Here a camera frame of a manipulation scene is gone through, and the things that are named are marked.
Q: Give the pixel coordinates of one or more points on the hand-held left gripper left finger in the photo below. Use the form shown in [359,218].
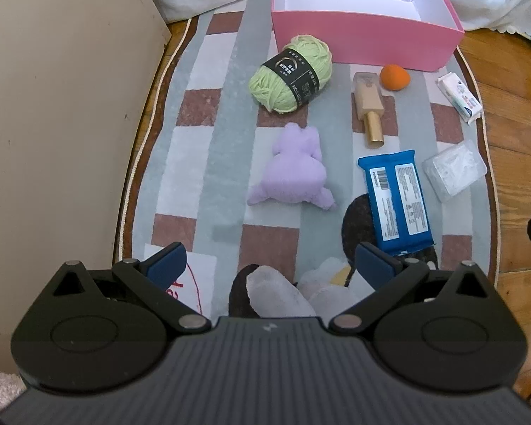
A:
[166,265]

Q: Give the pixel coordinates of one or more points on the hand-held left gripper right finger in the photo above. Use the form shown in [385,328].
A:
[374,265]

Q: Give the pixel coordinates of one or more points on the blue wipes packet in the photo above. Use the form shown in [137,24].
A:
[398,199]

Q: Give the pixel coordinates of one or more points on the clear plastic bag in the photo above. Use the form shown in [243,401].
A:
[453,169]

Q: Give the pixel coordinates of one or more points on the purple plush bunny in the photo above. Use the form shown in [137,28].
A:
[292,170]

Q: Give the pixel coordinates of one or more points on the white tissue pack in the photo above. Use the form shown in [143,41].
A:
[460,97]

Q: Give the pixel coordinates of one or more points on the beige foundation tube gold cap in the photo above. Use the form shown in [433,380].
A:
[368,97]

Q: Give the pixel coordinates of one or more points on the orange makeup sponge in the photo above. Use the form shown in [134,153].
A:
[394,78]

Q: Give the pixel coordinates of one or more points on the green yarn ball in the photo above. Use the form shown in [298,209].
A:
[287,73]

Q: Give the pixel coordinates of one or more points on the pink cardboard box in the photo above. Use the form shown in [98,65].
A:
[363,37]

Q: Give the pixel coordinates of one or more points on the checkered grey brown rug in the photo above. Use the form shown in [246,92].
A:
[221,155]

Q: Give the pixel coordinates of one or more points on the white fluffy mat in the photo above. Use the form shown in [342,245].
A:
[0,389]

